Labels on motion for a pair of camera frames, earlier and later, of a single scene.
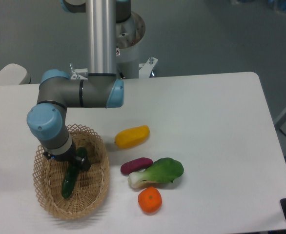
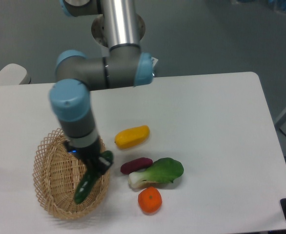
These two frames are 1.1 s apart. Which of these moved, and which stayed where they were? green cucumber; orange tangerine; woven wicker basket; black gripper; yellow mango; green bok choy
Moved: black gripper; green cucumber
Stayed: yellow mango; woven wicker basket; green bok choy; orange tangerine
